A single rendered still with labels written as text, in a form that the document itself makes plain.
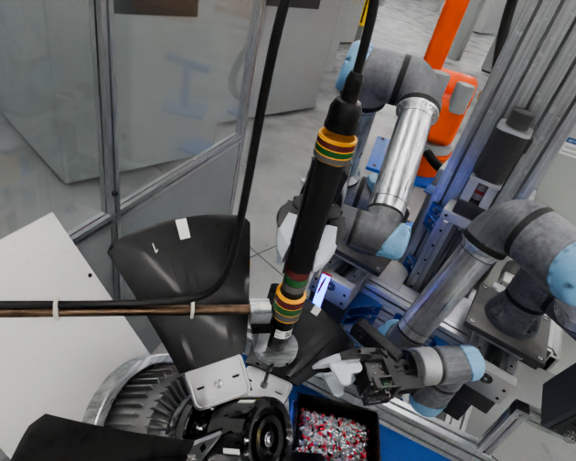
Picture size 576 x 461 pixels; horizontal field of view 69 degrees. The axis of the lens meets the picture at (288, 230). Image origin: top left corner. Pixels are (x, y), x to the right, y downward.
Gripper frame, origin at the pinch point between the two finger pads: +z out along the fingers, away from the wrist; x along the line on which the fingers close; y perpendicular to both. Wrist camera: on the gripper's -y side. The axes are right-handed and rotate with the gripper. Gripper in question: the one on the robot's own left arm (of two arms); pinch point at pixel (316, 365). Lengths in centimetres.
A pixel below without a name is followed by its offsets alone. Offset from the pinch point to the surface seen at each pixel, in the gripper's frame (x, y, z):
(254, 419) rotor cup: -9.7, 12.4, 15.7
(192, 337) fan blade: -12.7, 0.2, 24.0
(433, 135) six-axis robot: 103, -285, -231
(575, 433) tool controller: 8, 17, -58
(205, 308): -21.9, 1.7, 23.1
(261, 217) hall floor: 140, -199, -48
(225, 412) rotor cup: -7.0, 9.8, 19.3
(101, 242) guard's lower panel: 33, -65, 46
